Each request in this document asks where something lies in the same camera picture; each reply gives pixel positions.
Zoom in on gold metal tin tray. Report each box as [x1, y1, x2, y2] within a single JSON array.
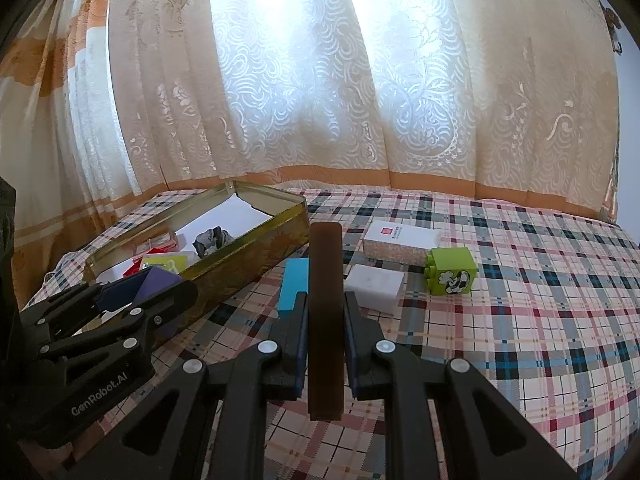
[[82, 181, 309, 347]]

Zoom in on wall hook ornament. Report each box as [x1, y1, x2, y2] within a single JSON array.
[[602, 6, 624, 55]]

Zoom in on lime green toy cube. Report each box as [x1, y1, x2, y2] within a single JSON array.
[[425, 247, 477, 296]]

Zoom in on red toy brick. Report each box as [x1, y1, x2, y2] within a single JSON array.
[[122, 248, 190, 278]]

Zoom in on brown wooden block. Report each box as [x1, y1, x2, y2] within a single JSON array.
[[307, 222, 345, 422]]

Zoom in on green floss pick box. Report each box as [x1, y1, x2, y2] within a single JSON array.
[[140, 252, 198, 274]]

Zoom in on white power adapter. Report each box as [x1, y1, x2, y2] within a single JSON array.
[[344, 264, 405, 314]]

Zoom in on purple block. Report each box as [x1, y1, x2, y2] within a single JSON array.
[[96, 266, 182, 312]]

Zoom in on white paper tray liner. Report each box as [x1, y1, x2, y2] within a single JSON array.
[[86, 192, 272, 287]]

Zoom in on white and cork box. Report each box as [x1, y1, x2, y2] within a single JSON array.
[[362, 220, 440, 266]]

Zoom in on cream lace curtain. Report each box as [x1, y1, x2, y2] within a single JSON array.
[[1, 0, 620, 304]]

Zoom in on plaid checkered tablecloth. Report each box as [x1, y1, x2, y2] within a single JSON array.
[[24, 186, 640, 480]]

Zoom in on pink framed card box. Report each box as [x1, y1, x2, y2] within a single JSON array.
[[134, 231, 179, 259]]

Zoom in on teal toy brick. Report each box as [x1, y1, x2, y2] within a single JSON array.
[[277, 258, 308, 318]]

